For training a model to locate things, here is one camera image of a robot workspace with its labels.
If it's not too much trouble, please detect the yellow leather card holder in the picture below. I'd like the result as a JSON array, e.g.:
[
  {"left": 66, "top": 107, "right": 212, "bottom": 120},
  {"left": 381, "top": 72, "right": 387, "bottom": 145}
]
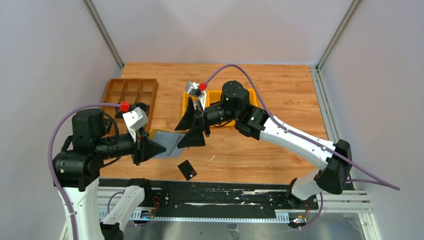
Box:
[{"left": 149, "top": 129, "right": 186, "bottom": 159}]

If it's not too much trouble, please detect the grey credit card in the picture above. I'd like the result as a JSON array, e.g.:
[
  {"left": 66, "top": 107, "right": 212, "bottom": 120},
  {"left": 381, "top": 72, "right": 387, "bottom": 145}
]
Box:
[{"left": 177, "top": 159, "right": 198, "bottom": 181}]

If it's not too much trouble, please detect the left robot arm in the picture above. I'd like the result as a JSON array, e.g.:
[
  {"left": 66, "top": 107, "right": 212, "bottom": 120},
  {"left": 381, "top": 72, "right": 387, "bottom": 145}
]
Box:
[{"left": 48, "top": 105, "right": 166, "bottom": 240}]

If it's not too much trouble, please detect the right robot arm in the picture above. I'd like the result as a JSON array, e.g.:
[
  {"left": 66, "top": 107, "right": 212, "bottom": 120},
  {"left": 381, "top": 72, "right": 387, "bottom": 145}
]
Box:
[{"left": 175, "top": 80, "right": 352, "bottom": 204}]

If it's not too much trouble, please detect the right yellow bin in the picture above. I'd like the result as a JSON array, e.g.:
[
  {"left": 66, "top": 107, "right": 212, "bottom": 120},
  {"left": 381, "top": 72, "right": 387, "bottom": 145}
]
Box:
[{"left": 248, "top": 88, "right": 259, "bottom": 107}]

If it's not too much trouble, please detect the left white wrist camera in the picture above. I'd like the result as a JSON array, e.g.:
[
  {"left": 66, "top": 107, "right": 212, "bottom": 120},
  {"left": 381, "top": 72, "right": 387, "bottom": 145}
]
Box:
[{"left": 122, "top": 107, "right": 148, "bottom": 142}]

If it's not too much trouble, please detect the black cable coil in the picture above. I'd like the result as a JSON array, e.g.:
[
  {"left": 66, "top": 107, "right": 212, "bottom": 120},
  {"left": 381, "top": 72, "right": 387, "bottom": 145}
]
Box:
[{"left": 115, "top": 102, "right": 150, "bottom": 118}]

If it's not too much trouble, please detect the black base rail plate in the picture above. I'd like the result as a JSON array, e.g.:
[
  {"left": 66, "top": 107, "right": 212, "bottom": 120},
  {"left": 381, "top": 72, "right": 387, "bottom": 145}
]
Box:
[{"left": 121, "top": 179, "right": 320, "bottom": 220}]

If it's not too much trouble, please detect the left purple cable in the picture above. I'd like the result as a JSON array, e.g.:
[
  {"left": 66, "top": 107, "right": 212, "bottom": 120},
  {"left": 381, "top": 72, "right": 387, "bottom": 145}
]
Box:
[{"left": 47, "top": 102, "right": 123, "bottom": 240}]

